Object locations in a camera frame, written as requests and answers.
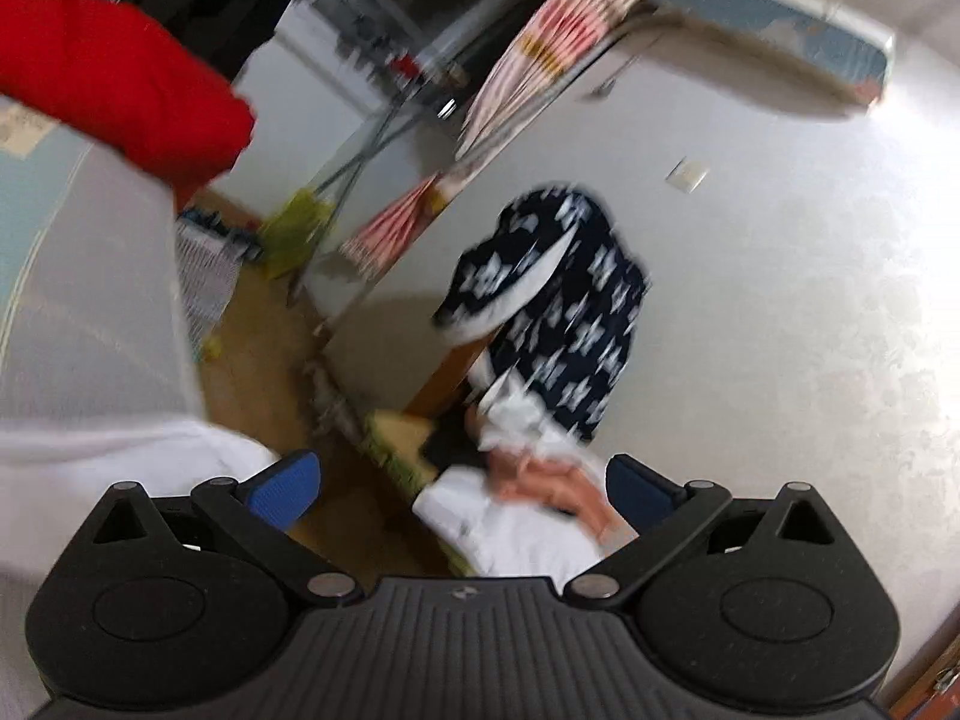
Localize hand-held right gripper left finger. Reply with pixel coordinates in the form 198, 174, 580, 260
90, 450, 365, 605

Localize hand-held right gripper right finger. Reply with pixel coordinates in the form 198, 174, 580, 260
562, 454, 856, 608

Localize white t-shirt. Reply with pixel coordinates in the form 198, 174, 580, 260
0, 416, 282, 698

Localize pile of light clothes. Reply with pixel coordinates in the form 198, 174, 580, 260
412, 375, 638, 578

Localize green patterned seat cushion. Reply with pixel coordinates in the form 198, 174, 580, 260
360, 409, 466, 571

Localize wooden chair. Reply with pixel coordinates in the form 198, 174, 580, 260
409, 330, 496, 421

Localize dark star print garment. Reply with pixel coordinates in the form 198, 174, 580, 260
433, 184, 650, 442

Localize grey laundry basket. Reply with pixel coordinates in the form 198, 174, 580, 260
176, 214, 256, 346

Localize yellow green object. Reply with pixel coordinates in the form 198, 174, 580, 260
262, 191, 338, 278

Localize metal drying rack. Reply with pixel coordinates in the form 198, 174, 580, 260
289, 97, 466, 308

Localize red quilt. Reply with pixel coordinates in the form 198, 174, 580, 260
0, 0, 256, 200

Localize pink striped curtain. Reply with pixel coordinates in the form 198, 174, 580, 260
341, 0, 687, 278

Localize white air conditioner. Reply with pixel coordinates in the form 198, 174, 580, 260
641, 0, 897, 121

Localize black hanging jackets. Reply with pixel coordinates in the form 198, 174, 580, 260
112, 0, 301, 76

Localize window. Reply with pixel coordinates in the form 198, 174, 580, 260
277, 0, 526, 91

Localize white wall switch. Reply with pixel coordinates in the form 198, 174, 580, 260
667, 157, 707, 194

